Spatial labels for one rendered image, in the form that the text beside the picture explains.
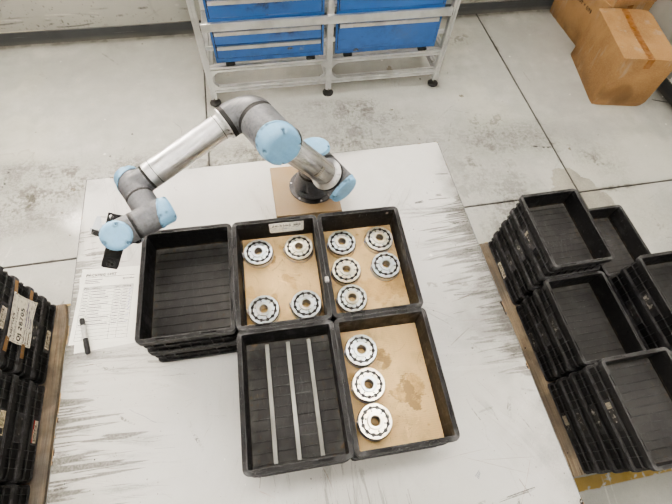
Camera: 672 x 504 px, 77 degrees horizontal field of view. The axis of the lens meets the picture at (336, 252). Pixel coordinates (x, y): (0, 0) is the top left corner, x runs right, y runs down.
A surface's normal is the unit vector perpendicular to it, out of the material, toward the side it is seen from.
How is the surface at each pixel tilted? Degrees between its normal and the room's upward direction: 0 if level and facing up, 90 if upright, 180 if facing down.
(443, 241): 0
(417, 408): 0
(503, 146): 0
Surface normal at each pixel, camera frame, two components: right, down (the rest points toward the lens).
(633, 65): -0.01, 0.86
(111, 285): 0.04, -0.49
